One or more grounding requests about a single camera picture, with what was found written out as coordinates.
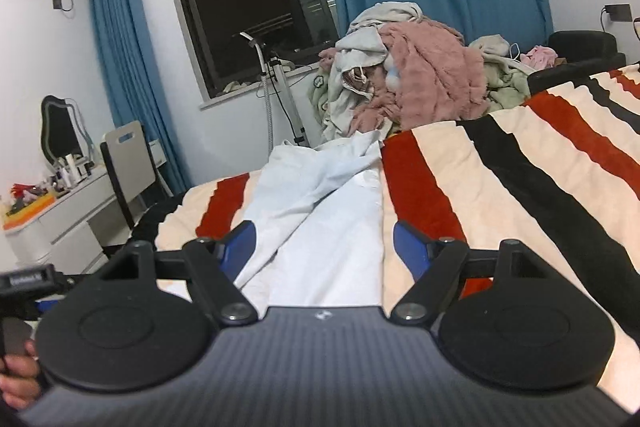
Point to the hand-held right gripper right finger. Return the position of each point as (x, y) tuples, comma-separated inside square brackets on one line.
[(409, 247)]

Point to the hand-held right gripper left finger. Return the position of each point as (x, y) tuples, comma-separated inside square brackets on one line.
[(242, 247)]

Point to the white t-shirt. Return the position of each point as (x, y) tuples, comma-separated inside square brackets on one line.
[(325, 227)]

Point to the person's left hand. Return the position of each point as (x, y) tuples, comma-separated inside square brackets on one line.
[(17, 382)]

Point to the orange desk box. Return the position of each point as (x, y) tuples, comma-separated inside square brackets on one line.
[(27, 214)]

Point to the white dressing desk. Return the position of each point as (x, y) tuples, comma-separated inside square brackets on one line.
[(75, 222)]

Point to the red black cream striped blanket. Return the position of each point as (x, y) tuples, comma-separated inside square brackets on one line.
[(500, 187)]

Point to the group of cosmetic bottles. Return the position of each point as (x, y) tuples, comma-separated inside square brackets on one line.
[(70, 172)]

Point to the grey backed chair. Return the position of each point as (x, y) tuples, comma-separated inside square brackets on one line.
[(127, 162)]

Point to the pale cloth on windowsill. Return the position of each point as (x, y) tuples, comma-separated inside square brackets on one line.
[(236, 88)]

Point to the garment steamer stand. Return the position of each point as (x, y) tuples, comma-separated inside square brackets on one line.
[(282, 82)]

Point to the grey hoodie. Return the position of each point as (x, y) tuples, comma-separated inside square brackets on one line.
[(362, 49)]

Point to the narrow blue curtain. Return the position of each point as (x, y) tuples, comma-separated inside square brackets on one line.
[(130, 72)]

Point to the cream cloth beside armchair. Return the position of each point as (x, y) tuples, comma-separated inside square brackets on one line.
[(490, 44)]

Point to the pink cloth on armchair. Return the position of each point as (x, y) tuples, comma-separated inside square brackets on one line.
[(539, 57)]

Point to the cream cloth atop pile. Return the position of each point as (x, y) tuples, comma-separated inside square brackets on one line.
[(390, 14)]

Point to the black armchair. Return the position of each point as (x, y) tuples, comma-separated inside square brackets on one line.
[(580, 47)]

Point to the wavy frame vanity mirror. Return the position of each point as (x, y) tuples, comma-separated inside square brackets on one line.
[(62, 132)]

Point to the black wall charger plug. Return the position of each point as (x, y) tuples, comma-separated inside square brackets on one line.
[(619, 12)]

